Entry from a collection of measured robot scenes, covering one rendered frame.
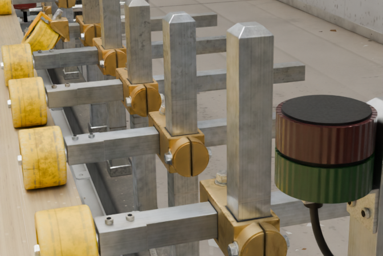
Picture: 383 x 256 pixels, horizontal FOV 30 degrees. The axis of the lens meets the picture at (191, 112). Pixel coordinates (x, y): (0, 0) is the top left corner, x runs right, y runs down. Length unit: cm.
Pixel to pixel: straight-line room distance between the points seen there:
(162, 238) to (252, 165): 13
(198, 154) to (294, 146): 52
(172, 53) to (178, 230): 25
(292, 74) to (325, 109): 87
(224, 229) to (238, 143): 10
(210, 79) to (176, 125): 33
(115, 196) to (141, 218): 65
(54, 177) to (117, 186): 51
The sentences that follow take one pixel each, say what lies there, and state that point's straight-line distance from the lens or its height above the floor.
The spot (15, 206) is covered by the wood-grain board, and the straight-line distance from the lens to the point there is 94.
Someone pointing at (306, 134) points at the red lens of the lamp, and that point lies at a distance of 41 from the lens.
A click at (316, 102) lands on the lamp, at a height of 117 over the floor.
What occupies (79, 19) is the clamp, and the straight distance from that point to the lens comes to 171.
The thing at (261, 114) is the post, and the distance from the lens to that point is 69.
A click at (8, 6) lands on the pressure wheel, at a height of 93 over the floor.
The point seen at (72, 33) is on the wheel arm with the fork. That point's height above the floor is 94.
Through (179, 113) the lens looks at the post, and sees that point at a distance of 93.
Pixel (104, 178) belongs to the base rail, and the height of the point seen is 70.
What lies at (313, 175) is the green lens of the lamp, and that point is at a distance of 42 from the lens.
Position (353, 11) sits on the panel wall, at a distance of 597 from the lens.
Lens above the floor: 131
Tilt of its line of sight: 19 degrees down
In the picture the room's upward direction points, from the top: 1 degrees counter-clockwise
